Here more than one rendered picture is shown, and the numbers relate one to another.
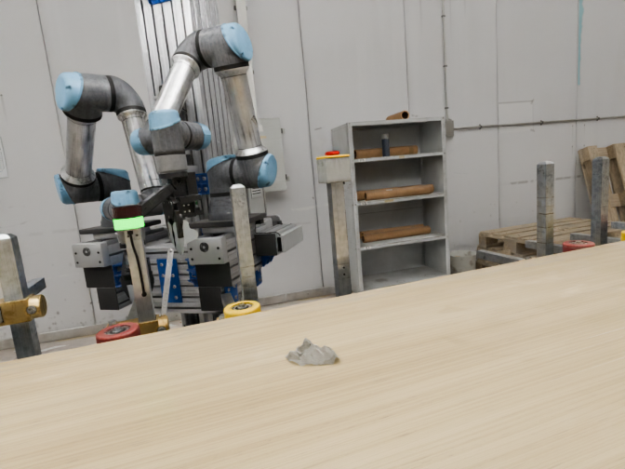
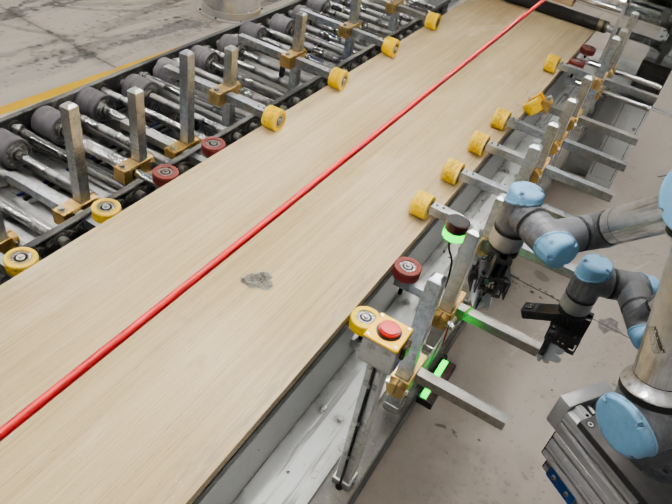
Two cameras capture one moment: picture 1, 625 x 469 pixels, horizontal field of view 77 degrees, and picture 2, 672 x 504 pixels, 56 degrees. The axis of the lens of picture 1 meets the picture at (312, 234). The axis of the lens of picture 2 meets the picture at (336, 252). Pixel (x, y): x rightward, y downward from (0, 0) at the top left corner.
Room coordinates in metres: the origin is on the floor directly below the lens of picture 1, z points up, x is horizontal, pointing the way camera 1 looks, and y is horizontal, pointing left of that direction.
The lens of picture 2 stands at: (1.50, -0.75, 2.05)
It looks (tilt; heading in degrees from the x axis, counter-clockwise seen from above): 40 degrees down; 131
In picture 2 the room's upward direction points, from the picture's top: 11 degrees clockwise
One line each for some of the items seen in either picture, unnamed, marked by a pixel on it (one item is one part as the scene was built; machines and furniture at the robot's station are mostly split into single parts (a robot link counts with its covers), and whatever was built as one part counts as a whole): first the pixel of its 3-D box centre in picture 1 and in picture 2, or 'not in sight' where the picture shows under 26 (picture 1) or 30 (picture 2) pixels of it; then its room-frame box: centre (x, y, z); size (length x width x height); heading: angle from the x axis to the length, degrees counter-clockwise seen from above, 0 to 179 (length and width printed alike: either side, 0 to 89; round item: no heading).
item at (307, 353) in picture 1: (311, 349); (257, 277); (0.58, 0.02, 0.91); 0.09 x 0.07 x 0.02; 46
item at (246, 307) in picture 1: (245, 328); (362, 330); (0.83, 0.17, 0.85); 0.08 x 0.08 x 0.11
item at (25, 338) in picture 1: (26, 341); (478, 259); (0.83, 0.65, 0.87); 0.04 x 0.04 x 0.48; 18
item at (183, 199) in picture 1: (179, 195); (495, 267); (1.03, 0.33, 1.15); 0.09 x 0.08 x 0.12; 128
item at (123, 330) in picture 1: (122, 354); (404, 279); (0.76, 0.41, 0.85); 0.08 x 0.08 x 0.11
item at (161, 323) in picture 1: (139, 331); (446, 308); (0.90, 0.43, 0.85); 0.14 x 0.06 x 0.05; 108
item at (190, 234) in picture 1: (187, 236); (475, 297); (1.02, 0.32, 1.05); 0.06 x 0.03 x 0.09; 128
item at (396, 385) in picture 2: not in sight; (405, 373); (0.98, 0.20, 0.81); 0.14 x 0.06 x 0.05; 108
